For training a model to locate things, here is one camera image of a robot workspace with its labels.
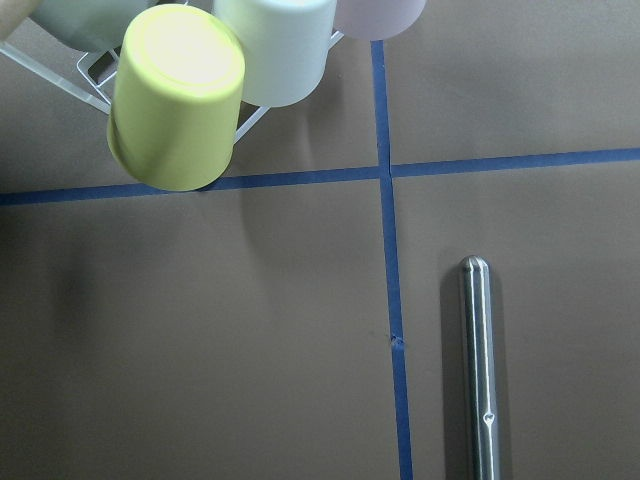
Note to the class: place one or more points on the pink cup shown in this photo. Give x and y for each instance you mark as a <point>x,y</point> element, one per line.
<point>376,19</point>

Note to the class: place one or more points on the green cup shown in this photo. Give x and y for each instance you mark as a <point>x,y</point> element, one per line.
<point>89,25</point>

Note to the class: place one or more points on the steel muddler black tip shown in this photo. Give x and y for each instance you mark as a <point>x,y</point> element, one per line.
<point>476,299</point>

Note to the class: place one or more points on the yellow cup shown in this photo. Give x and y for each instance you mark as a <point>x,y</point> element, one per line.
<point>177,97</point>

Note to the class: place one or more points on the white cup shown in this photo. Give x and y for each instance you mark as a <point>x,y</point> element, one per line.
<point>285,45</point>

